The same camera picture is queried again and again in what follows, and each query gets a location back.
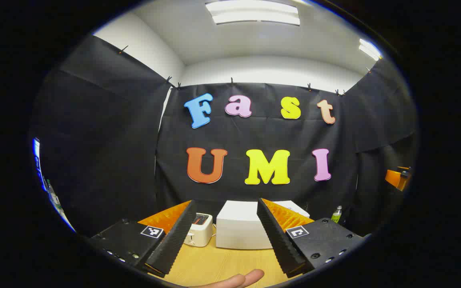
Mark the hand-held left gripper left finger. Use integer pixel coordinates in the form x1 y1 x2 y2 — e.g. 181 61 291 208
88 200 197 277

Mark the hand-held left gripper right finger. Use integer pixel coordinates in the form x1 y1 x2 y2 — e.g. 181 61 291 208
257 198 371 278

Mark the white microwave oven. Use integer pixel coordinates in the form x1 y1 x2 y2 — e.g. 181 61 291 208
216 200 310 250

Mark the white toaster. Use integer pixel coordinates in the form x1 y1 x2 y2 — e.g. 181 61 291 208
183 213 214 247

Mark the white side table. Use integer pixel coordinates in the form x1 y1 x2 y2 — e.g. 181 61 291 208
56 204 76 233

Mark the black backdrop cloth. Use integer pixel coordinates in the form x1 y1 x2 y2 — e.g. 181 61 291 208
30 34 419 240

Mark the small ceiling light panel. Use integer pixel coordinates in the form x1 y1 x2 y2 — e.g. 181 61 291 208
359 38 382 61

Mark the blue display panel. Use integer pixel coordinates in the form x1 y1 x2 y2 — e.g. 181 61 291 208
32 138 47 190

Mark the large ceiling light panel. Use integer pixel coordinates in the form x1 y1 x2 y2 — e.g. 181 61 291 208
205 0 300 26

